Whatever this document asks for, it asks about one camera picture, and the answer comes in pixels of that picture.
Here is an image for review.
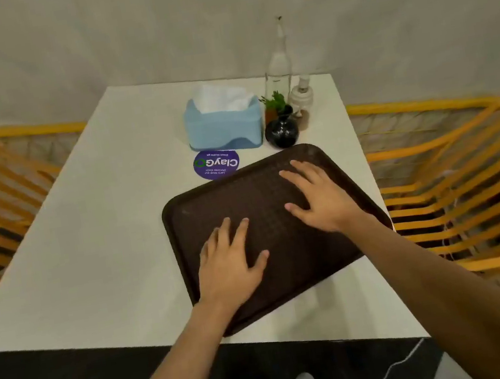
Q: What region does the person's right hand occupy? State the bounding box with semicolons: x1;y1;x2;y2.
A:
276;149;371;241

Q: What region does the person's left hand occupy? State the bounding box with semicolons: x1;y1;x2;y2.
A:
187;212;278;316

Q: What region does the dark brown plastic tray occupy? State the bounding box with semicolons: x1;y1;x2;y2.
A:
153;131;407;345

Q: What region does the person's left forearm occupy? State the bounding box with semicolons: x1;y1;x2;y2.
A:
85;294;253;379

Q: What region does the person's right forearm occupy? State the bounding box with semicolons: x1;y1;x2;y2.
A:
343;190;500;379

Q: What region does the small black round vase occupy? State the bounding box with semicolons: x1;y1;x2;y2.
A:
261;104;303;152

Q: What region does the round purple sticker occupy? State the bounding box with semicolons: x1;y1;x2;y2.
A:
191;145;243;185

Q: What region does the small white pump bottle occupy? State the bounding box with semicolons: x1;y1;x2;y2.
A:
284;74;320;132

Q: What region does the small green potted plant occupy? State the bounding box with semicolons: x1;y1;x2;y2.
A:
258;89;290;127

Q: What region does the light blue tissue box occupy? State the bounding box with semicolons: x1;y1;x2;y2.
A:
181;88;269;159

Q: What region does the tall clear glass bottle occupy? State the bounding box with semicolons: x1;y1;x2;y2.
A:
253;15;298;101

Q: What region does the white tissue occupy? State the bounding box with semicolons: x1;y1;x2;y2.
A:
190;75;257;120

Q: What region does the thin white cable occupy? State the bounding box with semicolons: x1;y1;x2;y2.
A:
366;338;432;379

